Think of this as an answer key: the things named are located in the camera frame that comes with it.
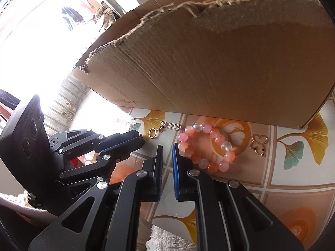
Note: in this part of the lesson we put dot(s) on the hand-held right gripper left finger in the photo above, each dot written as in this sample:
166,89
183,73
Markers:
158,172

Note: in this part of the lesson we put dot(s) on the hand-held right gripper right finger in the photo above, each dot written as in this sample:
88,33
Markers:
176,172

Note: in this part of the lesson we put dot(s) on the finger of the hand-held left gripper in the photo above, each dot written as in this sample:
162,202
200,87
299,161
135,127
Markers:
110,142
89,168

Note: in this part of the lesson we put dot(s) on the small spring charm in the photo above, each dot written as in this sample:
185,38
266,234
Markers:
173,126

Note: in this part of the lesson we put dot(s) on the gold butterfly charm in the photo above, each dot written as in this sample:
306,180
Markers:
255,143

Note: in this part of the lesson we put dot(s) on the brown cardboard box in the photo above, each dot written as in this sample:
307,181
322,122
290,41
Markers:
209,70

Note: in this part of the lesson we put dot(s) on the leaf patterned tablecloth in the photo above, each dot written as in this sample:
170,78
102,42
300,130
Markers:
288,177

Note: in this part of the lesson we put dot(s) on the hanging clothes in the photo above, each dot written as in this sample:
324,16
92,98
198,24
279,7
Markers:
70,13

